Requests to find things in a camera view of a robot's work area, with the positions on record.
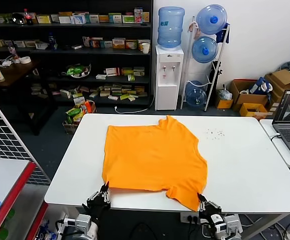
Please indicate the blue and white bag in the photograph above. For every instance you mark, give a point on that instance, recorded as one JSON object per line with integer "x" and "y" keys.
{"x": 257, "y": 86}

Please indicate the shiny black helmet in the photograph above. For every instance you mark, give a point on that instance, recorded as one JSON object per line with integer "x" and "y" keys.
{"x": 18, "y": 18}

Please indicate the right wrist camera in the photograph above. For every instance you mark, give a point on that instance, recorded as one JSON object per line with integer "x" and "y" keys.
{"x": 233, "y": 223}

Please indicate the small tape roll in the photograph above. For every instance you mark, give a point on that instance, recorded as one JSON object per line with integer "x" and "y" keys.
{"x": 244, "y": 92}

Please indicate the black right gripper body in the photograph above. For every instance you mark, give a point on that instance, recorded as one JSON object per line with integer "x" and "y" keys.
{"x": 211, "y": 216}

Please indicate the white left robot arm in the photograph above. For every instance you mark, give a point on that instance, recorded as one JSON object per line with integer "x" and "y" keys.
{"x": 82, "y": 236}

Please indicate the red and white medicine box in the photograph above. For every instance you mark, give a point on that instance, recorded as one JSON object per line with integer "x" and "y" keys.
{"x": 112, "y": 71}

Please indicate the cola bottle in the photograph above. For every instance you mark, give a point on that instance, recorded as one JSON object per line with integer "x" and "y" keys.
{"x": 29, "y": 18}

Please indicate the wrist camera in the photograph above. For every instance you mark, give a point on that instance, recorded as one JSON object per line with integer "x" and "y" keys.
{"x": 233, "y": 223}
{"x": 82, "y": 222}

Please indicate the white water dispenser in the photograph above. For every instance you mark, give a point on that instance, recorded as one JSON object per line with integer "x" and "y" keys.
{"x": 166, "y": 95}

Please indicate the white paper cup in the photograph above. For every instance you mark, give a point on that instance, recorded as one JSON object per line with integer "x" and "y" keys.
{"x": 145, "y": 48}

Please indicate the blue bottle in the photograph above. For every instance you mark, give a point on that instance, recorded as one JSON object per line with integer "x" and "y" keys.
{"x": 52, "y": 42}

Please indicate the green and white box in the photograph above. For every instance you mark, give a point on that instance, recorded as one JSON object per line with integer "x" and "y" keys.
{"x": 128, "y": 19}

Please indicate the orange and white medicine box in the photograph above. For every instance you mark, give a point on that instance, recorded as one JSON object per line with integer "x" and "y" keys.
{"x": 118, "y": 43}

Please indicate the grey floor power strip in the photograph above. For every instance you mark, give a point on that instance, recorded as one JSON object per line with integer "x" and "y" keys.
{"x": 289, "y": 235}

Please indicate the brown wooden table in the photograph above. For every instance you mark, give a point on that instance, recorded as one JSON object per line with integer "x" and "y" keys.
{"x": 12, "y": 72}

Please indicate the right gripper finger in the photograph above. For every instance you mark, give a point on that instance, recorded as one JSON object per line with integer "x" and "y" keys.
{"x": 213, "y": 205}
{"x": 201, "y": 203}

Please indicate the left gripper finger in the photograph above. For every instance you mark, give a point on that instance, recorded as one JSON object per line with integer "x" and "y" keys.
{"x": 99, "y": 192}
{"x": 107, "y": 191}

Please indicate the small white side table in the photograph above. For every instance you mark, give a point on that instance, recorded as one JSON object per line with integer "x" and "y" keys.
{"x": 280, "y": 152}

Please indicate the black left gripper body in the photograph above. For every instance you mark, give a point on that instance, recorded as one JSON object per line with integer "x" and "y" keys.
{"x": 97, "y": 206}

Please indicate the large white table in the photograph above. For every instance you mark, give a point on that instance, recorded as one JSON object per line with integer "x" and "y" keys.
{"x": 235, "y": 165}

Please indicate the white cabinet with red edge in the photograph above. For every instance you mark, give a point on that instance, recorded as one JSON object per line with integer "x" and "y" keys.
{"x": 2, "y": 175}

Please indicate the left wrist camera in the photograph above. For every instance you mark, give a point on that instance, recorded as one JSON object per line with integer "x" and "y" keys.
{"x": 82, "y": 222}

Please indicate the white jug rack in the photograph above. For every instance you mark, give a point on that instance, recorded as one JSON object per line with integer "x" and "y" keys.
{"x": 211, "y": 87}

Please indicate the yellow medicine box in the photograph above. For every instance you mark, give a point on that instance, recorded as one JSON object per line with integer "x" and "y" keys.
{"x": 43, "y": 19}

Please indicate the small yellow box with bag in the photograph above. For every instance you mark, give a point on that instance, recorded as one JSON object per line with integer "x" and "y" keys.
{"x": 223, "y": 102}

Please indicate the basket of snack packets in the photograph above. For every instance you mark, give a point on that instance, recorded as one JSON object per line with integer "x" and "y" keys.
{"x": 75, "y": 116}

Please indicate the blue water jug with label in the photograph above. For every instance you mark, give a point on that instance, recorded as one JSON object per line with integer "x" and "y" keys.
{"x": 171, "y": 30}

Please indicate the pink and white carton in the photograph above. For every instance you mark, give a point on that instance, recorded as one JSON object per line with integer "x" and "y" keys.
{"x": 138, "y": 15}

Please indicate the open brown cardboard box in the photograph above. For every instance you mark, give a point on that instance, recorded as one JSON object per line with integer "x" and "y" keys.
{"x": 251, "y": 99}

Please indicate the black shelving unit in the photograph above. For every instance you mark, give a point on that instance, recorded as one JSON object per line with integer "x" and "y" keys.
{"x": 59, "y": 52}

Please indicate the yellow cardboard box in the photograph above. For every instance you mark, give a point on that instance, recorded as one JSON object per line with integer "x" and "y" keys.
{"x": 260, "y": 110}

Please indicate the white power strip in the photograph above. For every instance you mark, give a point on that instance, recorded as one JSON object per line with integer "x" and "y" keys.
{"x": 187, "y": 218}

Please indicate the orange t-shirt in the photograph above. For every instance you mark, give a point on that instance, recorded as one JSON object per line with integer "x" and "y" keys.
{"x": 154, "y": 157}

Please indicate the black instrument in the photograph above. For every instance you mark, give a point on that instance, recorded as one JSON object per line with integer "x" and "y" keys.
{"x": 215, "y": 75}

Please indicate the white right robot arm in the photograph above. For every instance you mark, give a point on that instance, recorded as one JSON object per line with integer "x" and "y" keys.
{"x": 225, "y": 235}

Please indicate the white tape roll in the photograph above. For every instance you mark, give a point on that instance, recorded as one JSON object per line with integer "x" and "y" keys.
{"x": 24, "y": 60}

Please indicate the bowl of green packets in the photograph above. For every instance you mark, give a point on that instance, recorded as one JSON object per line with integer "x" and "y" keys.
{"x": 75, "y": 71}

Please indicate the brown cardboard box with flap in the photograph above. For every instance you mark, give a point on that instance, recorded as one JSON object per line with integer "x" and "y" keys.
{"x": 282, "y": 77}

